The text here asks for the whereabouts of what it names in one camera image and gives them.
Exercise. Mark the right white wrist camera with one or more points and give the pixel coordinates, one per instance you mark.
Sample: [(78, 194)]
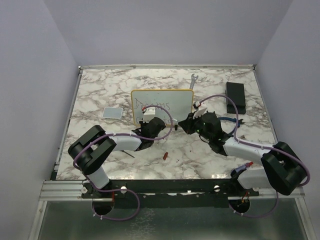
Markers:
[(200, 109)]

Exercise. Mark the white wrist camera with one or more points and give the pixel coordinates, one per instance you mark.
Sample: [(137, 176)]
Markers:
[(148, 114), (200, 109)]

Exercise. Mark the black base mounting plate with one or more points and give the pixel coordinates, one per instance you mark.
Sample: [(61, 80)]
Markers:
[(183, 193)]

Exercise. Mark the aluminium table frame rail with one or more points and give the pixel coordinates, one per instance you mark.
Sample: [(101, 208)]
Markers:
[(65, 215)]

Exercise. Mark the yellow framed whiteboard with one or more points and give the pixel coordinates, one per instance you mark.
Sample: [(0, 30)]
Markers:
[(175, 104)]

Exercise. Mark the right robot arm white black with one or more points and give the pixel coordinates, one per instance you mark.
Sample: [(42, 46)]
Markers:
[(281, 169)]

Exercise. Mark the black rectangular box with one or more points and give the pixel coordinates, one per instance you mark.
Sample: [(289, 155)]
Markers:
[(236, 92)]

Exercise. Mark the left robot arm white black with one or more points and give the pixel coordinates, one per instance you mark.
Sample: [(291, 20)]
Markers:
[(91, 150)]

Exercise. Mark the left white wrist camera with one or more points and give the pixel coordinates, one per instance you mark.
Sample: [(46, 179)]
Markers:
[(148, 114)]

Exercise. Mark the red marker cap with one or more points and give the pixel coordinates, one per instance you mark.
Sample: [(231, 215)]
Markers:
[(165, 156)]

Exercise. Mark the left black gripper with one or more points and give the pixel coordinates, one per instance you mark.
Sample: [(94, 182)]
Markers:
[(142, 124)]

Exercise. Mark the silver wrench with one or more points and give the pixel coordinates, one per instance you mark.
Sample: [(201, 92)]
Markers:
[(194, 78)]

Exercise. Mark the blue handled pliers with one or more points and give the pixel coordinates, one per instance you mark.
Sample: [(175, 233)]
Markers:
[(234, 120)]

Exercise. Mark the small white grey eraser pad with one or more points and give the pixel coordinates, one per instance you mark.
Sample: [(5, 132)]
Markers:
[(112, 112)]

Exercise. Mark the blue red marker pen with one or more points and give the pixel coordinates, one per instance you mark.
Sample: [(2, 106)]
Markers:
[(241, 168)]

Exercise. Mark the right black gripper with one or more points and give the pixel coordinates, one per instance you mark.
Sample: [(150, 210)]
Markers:
[(187, 124)]

